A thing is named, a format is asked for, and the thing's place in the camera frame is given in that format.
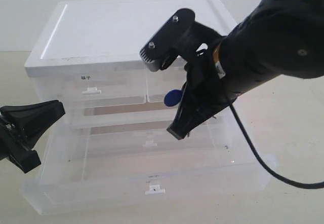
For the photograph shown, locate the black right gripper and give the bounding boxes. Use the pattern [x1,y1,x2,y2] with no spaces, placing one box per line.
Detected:
[167,22,228,140]

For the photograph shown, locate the key bunch with blue fob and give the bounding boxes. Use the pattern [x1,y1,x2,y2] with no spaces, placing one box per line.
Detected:
[164,89,182,107]

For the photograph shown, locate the wide clear drawer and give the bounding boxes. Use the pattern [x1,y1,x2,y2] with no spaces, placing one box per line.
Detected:
[21,124,270,215]
[63,102,227,154]

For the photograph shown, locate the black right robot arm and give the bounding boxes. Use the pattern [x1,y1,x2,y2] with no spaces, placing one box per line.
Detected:
[167,0,323,140]

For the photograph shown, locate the white translucent drawer cabinet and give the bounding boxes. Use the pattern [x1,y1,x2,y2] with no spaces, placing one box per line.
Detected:
[24,0,238,133]

